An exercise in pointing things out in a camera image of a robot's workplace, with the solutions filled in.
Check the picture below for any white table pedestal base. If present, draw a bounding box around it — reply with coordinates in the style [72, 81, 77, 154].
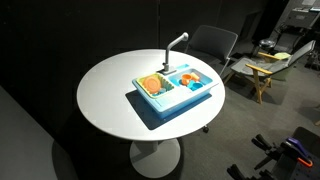
[129, 138, 182, 179]

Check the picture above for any grey equipment cart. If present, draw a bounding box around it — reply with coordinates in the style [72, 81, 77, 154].
[283, 6, 320, 31]

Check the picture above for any orange toy plate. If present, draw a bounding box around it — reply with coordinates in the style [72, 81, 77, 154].
[143, 75, 162, 95]

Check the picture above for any blue toy mug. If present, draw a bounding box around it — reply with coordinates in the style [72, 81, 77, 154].
[191, 82, 204, 92]

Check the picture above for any yellow toy dish rack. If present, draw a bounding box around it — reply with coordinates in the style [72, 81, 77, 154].
[136, 73, 175, 100]

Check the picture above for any orange toy mug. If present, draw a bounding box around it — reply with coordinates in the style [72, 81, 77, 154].
[180, 73, 193, 87]

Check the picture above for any purple and orange clamp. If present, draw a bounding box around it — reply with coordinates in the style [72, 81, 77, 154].
[281, 136, 314, 168]

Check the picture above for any black perforated mounting board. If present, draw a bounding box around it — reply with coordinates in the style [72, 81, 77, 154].
[269, 126, 320, 180]

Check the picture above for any dark grey office chair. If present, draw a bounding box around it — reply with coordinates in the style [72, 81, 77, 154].
[184, 24, 239, 78]

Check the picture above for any pale green round object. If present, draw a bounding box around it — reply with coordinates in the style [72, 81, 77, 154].
[273, 51, 293, 62]

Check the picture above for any wooden folding canvas chair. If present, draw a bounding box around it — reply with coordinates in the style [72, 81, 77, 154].
[223, 39, 317, 105]

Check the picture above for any grey toy faucet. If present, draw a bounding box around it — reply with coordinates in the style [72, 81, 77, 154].
[156, 31, 190, 76]

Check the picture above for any black clamp handle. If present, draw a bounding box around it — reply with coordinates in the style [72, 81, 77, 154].
[227, 163, 251, 180]
[251, 133, 284, 171]

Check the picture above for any round metal stool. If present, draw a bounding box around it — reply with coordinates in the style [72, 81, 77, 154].
[259, 38, 277, 49]

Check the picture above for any light blue toy sink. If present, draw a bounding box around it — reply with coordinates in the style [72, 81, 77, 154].
[131, 63, 220, 119]

